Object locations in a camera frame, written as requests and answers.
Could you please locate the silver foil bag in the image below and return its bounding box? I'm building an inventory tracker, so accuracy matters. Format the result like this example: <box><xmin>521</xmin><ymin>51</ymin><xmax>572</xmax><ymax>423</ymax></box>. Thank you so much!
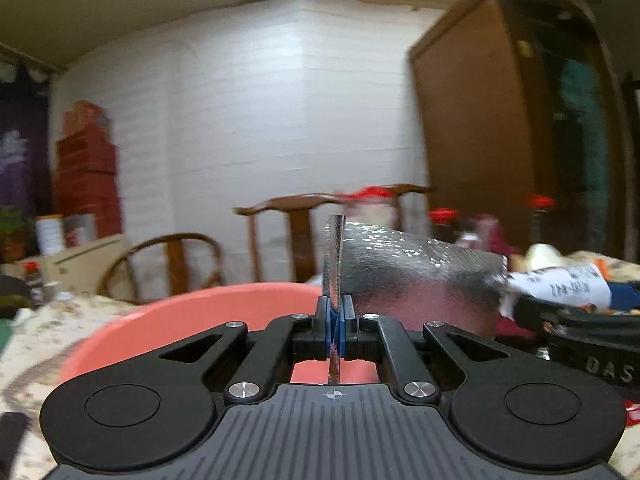
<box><xmin>322</xmin><ymin>213</ymin><xmax>509</xmax><ymax>387</ymax></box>

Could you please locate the white printed paper package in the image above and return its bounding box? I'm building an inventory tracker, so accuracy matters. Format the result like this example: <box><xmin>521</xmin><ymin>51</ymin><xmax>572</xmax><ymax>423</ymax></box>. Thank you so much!
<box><xmin>500</xmin><ymin>263</ymin><xmax>612</xmax><ymax>318</ymax></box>

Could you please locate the pink plastic basin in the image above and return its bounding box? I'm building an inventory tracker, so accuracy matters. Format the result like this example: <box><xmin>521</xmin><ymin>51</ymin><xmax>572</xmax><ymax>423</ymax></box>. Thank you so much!
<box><xmin>58</xmin><ymin>282</ymin><xmax>381</xmax><ymax>387</ymax></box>

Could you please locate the floral quilted tablecloth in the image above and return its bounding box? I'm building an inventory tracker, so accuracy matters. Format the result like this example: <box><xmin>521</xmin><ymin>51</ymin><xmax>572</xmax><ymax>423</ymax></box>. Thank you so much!
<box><xmin>1</xmin><ymin>296</ymin><xmax>136</xmax><ymax>479</ymax></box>

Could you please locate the beige cabinet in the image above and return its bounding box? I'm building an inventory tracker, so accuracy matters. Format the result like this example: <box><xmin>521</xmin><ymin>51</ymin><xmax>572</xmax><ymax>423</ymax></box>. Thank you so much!
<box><xmin>2</xmin><ymin>234</ymin><xmax>129</xmax><ymax>295</ymax></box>

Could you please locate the red cap sauce bottle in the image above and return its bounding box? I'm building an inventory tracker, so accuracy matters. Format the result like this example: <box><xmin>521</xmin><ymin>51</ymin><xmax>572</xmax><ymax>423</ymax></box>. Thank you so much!
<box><xmin>23</xmin><ymin>260</ymin><xmax>47</xmax><ymax>308</ymax></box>

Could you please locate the round-back wooden chair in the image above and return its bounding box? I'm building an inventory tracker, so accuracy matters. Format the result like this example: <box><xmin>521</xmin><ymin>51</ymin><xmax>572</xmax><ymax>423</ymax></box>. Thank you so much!
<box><xmin>96</xmin><ymin>232</ymin><xmax>226</xmax><ymax>304</ymax></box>

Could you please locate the dark bottle red flower cap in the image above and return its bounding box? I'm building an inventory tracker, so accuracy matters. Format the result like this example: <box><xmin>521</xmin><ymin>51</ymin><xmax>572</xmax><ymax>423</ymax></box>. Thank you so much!
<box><xmin>428</xmin><ymin>207</ymin><xmax>459</xmax><ymax>244</ymax></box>

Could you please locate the white cylindrical canister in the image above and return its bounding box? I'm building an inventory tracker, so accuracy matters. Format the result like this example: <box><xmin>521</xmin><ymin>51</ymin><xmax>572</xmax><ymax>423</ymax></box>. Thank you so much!
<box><xmin>35</xmin><ymin>214</ymin><xmax>65</xmax><ymax>256</ymax></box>

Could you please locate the stack of red boxes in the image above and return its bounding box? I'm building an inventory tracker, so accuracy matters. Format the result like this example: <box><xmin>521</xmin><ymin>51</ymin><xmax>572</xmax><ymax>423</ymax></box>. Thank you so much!
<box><xmin>53</xmin><ymin>100</ymin><xmax>122</xmax><ymax>238</ymax></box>

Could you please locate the brown wooden wardrobe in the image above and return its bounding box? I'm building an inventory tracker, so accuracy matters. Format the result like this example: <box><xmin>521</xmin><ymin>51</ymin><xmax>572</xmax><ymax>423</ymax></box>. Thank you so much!
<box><xmin>409</xmin><ymin>0</ymin><xmax>637</xmax><ymax>258</ymax></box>

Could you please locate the straight-back wooden chair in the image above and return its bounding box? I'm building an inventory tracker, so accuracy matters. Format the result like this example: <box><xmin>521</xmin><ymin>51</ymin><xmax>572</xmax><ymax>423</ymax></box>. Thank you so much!
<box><xmin>233</xmin><ymin>183</ymin><xmax>436</xmax><ymax>283</ymax></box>

